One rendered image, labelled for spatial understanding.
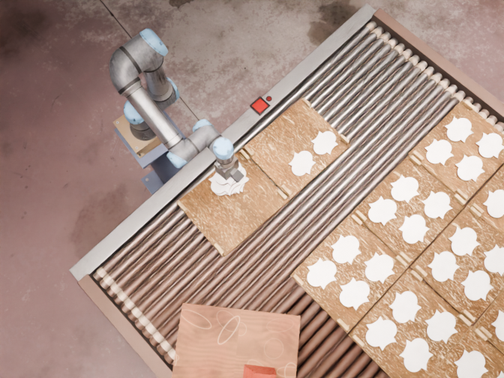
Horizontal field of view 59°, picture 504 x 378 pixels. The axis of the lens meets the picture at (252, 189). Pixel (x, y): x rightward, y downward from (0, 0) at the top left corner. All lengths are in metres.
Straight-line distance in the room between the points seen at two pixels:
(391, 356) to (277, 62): 2.28
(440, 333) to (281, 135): 1.15
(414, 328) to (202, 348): 0.92
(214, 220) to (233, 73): 1.65
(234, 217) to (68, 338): 1.55
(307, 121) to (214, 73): 1.39
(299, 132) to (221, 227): 0.61
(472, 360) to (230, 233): 1.17
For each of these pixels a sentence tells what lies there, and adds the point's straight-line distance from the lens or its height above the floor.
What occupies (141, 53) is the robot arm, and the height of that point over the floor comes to 1.59.
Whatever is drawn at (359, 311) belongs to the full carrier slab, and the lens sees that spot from 2.11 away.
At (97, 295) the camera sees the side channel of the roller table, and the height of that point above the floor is 0.95.
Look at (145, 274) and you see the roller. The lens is 2.15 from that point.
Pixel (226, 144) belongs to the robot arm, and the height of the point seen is 1.40.
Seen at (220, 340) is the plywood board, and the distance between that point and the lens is 1.96.
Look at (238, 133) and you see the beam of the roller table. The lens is 2.27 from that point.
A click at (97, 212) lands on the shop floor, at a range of 3.27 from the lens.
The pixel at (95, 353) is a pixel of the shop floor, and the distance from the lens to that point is 3.17.
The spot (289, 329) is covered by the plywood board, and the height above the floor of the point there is 1.04.
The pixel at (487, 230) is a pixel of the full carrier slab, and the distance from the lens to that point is 2.35.
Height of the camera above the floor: 2.99
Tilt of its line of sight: 73 degrees down
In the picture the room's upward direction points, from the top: 2 degrees counter-clockwise
